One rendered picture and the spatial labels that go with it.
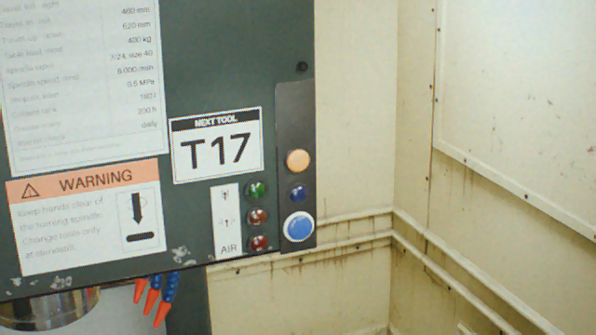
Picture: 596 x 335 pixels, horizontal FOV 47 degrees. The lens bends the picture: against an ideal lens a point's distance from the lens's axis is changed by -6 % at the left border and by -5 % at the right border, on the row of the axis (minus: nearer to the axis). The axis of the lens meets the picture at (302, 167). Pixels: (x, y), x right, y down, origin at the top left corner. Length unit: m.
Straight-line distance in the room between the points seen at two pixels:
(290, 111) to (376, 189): 1.36
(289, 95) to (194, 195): 0.14
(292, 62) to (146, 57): 0.15
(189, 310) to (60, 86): 1.01
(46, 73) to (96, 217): 0.16
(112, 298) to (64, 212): 0.80
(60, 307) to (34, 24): 0.40
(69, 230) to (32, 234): 0.04
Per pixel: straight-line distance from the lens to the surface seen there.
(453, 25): 1.77
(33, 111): 0.71
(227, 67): 0.74
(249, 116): 0.76
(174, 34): 0.72
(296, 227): 0.81
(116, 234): 0.77
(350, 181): 2.07
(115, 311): 1.56
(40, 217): 0.75
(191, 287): 1.61
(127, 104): 0.72
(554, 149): 1.52
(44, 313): 0.95
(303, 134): 0.78
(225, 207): 0.78
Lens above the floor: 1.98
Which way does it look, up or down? 21 degrees down
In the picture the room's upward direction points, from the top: 1 degrees counter-clockwise
